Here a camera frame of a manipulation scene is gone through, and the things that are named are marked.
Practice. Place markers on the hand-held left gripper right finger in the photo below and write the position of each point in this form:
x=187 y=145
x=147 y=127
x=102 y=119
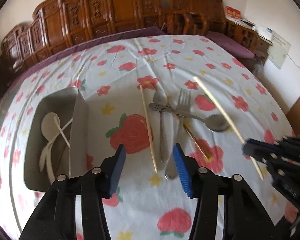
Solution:
x=183 y=172

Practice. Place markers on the red desk calendar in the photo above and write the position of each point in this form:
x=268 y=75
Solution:
x=232 y=12

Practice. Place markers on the metal fork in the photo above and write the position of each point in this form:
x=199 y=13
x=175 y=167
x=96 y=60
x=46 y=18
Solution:
x=184 y=105

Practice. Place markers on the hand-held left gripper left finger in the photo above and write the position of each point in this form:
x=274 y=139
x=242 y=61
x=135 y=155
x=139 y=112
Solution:
x=118 y=170

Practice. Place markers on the long purple seat cushion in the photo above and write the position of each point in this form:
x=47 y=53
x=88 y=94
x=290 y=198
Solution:
x=65 y=52

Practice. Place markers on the metal tin box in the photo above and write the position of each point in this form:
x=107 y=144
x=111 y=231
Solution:
x=40 y=120

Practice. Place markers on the carved wooden sofa bench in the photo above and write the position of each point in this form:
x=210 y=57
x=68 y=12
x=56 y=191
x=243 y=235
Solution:
x=77 y=20

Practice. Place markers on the plain metal spoon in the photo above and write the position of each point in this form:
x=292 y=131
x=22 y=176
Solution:
x=160 y=97

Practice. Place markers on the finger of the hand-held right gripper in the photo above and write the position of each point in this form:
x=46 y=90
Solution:
x=261 y=148
x=265 y=160

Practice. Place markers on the strawberry print tablecloth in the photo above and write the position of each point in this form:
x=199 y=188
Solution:
x=130 y=75

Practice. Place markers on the grey fluffy duster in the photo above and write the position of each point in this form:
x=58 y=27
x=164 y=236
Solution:
x=258 y=66

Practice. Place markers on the white panel board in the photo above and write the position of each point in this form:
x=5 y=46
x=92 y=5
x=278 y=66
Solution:
x=280 y=51

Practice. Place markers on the carved wooden armchair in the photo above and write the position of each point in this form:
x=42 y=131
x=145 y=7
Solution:
x=197 y=7

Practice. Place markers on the small purple seat cushion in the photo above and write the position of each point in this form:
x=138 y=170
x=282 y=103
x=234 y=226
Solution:
x=230 y=45

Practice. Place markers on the wooden side table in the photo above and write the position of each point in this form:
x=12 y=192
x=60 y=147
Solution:
x=261 y=46

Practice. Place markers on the white telephone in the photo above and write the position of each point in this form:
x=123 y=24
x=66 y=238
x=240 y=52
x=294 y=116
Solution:
x=265 y=32

